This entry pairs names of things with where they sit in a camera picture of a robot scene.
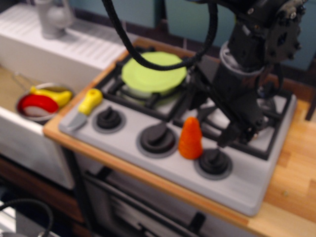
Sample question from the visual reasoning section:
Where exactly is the black oven door handle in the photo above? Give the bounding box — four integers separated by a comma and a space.
83, 168, 206, 237

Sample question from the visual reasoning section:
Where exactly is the right black burner grate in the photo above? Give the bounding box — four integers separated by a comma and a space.
173, 79, 296, 160

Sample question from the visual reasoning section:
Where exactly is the red toy fruit slice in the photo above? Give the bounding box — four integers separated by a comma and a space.
17, 94, 59, 118

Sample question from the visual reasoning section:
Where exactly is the white toy sink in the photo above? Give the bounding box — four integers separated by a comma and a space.
0, 3, 125, 190

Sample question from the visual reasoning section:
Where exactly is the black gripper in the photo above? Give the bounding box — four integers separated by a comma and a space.
188, 59, 266, 148

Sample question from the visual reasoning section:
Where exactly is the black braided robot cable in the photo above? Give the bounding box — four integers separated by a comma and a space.
101, 0, 219, 71

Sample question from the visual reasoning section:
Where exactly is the black stove knob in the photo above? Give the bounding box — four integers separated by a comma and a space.
136, 122, 178, 158
92, 106, 126, 134
194, 149, 233, 181

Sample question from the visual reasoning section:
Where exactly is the yellow toy banana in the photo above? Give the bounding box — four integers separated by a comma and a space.
30, 86, 73, 108

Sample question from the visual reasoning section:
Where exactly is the grey toy stove top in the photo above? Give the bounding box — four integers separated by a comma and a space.
58, 56, 297, 217

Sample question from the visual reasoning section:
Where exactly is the grey toy faucet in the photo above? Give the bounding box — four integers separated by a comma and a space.
34, 0, 75, 40

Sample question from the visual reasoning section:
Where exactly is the orange toy carrot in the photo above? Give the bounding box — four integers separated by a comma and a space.
178, 117, 203, 160

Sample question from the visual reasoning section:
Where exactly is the metal strainer pot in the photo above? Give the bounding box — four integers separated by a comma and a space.
12, 73, 75, 124

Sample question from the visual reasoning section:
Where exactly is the yellow handled toy knife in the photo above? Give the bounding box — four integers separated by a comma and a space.
67, 88, 103, 131

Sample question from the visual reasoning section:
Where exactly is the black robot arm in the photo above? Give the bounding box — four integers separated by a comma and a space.
191, 0, 305, 147

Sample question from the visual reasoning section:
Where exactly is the left black burner grate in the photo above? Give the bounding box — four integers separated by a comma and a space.
95, 46, 207, 123

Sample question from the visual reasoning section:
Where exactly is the black cable lower left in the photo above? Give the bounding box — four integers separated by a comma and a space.
0, 198, 54, 237

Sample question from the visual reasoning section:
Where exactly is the left black stove knob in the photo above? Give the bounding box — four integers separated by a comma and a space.
92, 106, 126, 134

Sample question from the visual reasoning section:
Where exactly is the right black stove knob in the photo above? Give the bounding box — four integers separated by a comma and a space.
194, 149, 233, 181

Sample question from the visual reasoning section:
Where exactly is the black burner grate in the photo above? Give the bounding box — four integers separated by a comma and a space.
173, 79, 296, 160
95, 46, 207, 123

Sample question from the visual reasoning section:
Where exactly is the green plate lid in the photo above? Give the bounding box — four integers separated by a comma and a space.
121, 51, 187, 93

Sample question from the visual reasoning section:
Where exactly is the middle black stove knob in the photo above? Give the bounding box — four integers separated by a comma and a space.
136, 122, 178, 158

